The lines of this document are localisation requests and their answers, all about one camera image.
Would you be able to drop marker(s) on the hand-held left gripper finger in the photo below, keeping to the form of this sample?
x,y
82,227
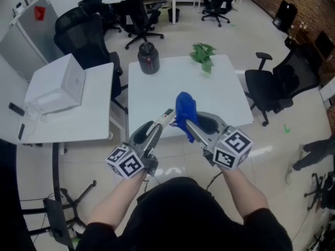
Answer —
x,y
134,135
156,137

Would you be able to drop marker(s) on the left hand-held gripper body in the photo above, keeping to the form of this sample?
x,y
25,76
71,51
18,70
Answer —
x,y
128,163

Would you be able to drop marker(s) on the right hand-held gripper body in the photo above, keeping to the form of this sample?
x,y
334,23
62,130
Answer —
x,y
233,150

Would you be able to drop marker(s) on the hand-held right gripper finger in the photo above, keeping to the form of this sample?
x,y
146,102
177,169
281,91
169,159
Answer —
x,y
221,121
200,136

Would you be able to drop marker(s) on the white remote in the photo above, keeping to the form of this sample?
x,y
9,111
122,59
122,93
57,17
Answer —
x,y
166,116

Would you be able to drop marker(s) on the blue cloth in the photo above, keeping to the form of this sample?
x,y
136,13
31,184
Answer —
x,y
185,106

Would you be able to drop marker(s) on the person's left forearm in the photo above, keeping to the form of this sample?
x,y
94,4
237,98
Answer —
x,y
117,200

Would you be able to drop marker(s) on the person's right forearm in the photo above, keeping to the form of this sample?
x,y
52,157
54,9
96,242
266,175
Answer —
x,y
243,195

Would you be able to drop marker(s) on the black office chair with armrest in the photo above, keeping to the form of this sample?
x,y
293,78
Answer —
x,y
261,85

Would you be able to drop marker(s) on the green leafy plant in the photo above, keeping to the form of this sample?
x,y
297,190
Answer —
x,y
202,54

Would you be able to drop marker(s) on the black stand with legs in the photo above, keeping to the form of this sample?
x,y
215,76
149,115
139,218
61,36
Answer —
x,y
56,166

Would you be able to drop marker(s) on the dark plastic jar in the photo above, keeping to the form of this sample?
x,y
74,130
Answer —
x,y
148,61

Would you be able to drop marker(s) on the person's black clothing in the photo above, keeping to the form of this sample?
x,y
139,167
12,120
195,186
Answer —
x,y
180,218

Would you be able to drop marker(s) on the black panel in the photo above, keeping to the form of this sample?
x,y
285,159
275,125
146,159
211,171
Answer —
x,y
56,221

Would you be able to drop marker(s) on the black chair base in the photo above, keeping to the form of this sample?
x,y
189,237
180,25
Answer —
x,y
320,192

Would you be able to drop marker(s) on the white box appliance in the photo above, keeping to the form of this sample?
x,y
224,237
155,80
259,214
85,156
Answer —
x,y
55,77

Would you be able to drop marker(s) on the black mesh office chair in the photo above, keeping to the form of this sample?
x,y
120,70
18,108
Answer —
x,y
81,38

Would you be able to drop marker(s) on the slim black device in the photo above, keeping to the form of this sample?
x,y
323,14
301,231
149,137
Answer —
x,y
21,131

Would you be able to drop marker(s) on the white cabinet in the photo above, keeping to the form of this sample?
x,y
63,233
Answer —
x,y
328,89

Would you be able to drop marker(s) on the black waste bin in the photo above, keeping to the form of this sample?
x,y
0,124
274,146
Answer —
x,y
173,16

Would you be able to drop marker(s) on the black phone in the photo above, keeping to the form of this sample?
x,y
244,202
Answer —
x,y
16,108

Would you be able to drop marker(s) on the black box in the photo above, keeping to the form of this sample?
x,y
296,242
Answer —
x,y
285,16
324,43

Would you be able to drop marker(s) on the grey cabinet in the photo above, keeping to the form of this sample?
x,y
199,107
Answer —
x,y
26,38

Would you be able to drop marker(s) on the red sticker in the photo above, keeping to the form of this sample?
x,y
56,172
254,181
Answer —
x,y
39,13

